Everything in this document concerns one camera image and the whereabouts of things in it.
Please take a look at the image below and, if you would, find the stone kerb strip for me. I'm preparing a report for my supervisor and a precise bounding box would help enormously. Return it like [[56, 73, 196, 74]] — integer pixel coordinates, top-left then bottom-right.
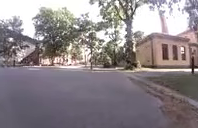
[[125, 72, 198, 128]]

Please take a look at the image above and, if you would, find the grey asphalt road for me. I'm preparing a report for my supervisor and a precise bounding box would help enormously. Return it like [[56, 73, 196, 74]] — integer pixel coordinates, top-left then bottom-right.
[[0, 66, 175, 128]]

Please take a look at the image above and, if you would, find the beige building with dark windows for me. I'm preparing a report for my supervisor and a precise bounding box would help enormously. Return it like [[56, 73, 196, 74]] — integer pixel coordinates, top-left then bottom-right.
[[135, 26, 198, 69]]

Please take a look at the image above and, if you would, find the grass lawn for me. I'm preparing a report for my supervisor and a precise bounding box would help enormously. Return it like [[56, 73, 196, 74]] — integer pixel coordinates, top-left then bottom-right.
[[143, 70, 198, 105]]

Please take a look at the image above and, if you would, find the building with sloped roof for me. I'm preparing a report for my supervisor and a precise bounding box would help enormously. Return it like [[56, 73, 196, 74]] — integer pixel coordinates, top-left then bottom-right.
[[0, 33, 45, 66]]

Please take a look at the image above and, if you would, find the dark post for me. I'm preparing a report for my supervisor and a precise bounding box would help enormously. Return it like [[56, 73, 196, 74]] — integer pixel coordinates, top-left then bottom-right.
[[190, 55, 196, 75]]

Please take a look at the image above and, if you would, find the tall tree with thick trunk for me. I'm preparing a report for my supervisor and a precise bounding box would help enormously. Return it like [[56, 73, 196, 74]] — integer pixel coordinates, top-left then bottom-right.
[[88, 0, 155, 71]]

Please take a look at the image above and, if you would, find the group of trees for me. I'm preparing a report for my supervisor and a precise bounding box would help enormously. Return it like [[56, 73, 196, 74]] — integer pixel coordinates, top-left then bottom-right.
[[0, 6, 128, 69]]

